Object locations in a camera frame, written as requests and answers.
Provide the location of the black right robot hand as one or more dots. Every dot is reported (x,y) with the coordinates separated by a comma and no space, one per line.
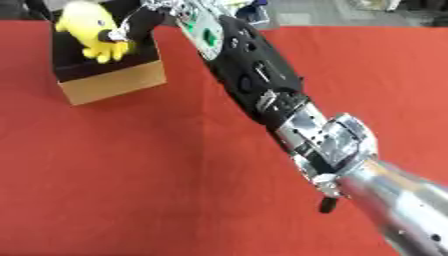
(143,20)

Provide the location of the yellow soft toy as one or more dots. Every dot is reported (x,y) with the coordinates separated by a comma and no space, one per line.
(87,23)

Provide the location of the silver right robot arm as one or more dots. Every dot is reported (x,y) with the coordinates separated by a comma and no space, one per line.
(268,86)

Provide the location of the tan cardboard box black inside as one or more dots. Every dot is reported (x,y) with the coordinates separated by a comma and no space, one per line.
(111,80)

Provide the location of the blue white object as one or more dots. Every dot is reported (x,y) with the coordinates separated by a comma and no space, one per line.
(255,14)

